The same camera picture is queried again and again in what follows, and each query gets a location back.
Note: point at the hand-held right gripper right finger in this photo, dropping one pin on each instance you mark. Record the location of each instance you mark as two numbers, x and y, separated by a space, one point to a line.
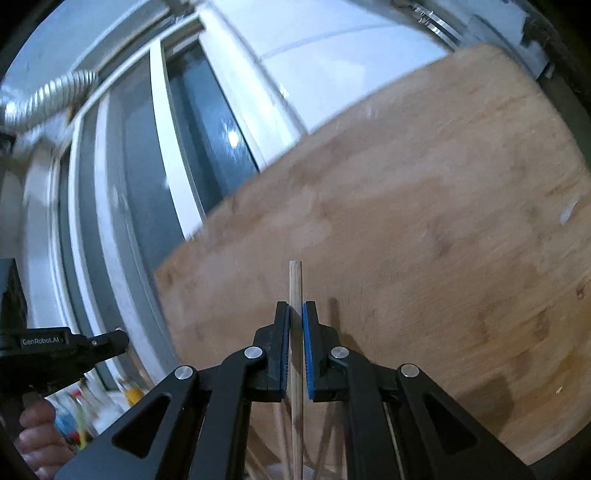
308 350

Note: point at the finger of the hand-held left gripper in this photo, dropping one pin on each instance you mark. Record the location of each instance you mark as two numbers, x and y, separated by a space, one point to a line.
108 344

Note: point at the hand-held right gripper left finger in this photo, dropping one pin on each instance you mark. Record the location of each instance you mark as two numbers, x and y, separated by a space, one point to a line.
285 350

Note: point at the single bamboo chopstick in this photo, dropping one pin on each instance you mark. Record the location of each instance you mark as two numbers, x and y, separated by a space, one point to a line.
295 286

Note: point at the translucent plastic cup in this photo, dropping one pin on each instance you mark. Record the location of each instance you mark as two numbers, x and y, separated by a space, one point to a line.
277 473

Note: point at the person's left hand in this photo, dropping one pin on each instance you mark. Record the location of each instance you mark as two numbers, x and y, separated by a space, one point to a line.
44 434

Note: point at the oil bottle red cap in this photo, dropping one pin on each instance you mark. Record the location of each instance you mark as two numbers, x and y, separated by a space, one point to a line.
78 415

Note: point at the frosted glass window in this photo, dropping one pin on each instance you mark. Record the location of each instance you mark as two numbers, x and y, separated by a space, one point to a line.
138 184

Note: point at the wooden cutting board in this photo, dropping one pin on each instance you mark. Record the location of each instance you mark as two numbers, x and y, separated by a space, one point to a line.
415 207

